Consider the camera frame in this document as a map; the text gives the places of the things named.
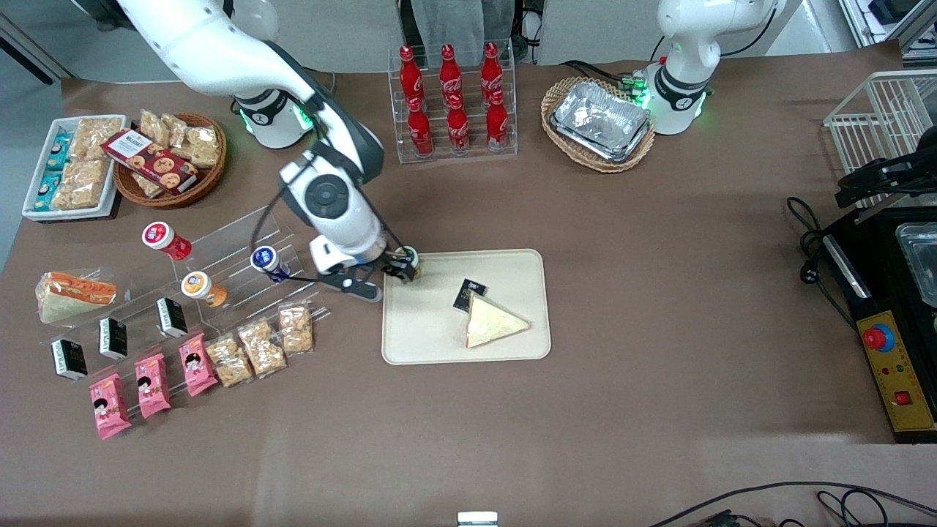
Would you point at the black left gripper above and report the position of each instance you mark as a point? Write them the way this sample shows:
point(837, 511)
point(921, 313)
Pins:
point(922, 162)

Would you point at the wicker basket with foil trays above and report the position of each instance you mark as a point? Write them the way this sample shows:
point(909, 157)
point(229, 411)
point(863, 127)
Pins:
point(564, 150)

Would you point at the clear acrylic stepped stand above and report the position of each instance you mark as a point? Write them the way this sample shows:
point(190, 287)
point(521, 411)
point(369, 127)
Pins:
point(227, 234)
point(139, 296)

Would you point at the wrapped plain triangle sandwich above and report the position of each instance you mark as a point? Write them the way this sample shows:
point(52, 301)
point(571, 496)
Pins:
point(490, 324)

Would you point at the green gum bottle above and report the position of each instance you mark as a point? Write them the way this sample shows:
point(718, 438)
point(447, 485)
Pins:
point(407, 258)

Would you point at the clear bag of nut clusters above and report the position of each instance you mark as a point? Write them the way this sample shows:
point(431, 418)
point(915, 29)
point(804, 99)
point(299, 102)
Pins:
point(261, 348)
point(296, 329)
point(229, 361)

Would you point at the stacked aluminium foil trays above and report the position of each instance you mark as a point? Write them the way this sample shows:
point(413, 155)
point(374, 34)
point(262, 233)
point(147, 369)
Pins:
point(600, 121)

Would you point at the orange gum bottle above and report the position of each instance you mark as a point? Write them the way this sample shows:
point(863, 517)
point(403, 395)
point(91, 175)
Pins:
point(201, 288)

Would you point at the red cookie box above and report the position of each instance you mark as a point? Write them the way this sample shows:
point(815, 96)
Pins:
point(150, 161)

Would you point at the blue gum bottle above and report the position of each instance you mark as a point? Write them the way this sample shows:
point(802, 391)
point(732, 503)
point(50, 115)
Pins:
point(268, 263)

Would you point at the brown wicker snack basket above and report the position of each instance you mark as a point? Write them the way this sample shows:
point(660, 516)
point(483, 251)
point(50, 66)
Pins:
point(208, 179)

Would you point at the white rectangular snack tray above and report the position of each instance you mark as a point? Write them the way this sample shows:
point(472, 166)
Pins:
point(35, 165)

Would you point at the clear acrylic bottle rack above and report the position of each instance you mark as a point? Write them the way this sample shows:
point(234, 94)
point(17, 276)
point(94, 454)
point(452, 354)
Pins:
point(505, 157)

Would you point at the wrapped sandwich with orange filling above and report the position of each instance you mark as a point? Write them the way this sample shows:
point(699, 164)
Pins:
point(73, 296)

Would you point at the red gum bottle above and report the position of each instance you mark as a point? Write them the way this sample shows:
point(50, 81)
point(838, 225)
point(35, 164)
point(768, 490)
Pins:
point(165, 239)

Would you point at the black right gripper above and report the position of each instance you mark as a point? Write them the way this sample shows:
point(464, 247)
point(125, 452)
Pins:
point(393, 263)

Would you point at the small black box gold print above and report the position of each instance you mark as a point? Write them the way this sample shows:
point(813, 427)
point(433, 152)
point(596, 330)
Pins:
point(467, 293)

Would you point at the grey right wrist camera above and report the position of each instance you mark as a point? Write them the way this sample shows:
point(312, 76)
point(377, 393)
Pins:
point(355, 287)

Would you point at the aluminium frame shelf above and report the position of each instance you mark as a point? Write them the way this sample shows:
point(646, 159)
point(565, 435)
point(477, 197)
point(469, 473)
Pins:
point(915, 33)

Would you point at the clear bag of puffed snacks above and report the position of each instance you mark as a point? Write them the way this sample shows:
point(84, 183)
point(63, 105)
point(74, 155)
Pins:
point(154, 126)
point(146, 187)
point(178, 130)
point(203, 148)

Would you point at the red cola bottle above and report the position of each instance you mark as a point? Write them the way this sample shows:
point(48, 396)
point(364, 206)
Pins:
point(458, 128)
point(491, 69)
point(410, 73)
point(497, 124)
point(449, 72)
point(420, 130)

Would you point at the beige serving tray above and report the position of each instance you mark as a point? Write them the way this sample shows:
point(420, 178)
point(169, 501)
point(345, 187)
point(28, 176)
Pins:
point(421, 322)

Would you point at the metal container in machine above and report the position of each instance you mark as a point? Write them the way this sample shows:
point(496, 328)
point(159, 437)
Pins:
point(924, 256)

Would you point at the teal snack pack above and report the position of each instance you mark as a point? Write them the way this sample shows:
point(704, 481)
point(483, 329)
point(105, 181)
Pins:
point(46, 192)
point(58, 151)

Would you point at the small white edge object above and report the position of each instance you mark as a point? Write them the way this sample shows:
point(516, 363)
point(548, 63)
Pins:
point(477, 520)

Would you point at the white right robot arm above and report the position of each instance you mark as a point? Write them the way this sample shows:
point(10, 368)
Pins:
point(219, 51)

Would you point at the black sealing machine yellow panel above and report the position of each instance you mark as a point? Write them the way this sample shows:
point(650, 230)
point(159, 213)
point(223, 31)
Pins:
point(897, 380)

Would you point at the pink snack packet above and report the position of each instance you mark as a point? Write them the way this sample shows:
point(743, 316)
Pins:
point(198, 364)
point(110, 406)
point(152, 386)

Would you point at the peanut brittle pack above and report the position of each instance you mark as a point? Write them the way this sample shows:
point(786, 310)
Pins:
point(80, 184)
point(95, 137)

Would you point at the dark metal frame bar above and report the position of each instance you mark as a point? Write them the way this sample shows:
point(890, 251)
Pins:
point(25, 51)

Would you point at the small black white box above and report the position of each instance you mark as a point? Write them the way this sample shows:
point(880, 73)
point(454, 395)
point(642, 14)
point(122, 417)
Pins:
point(113, 338)
point(172, 317)
point(69, 359)

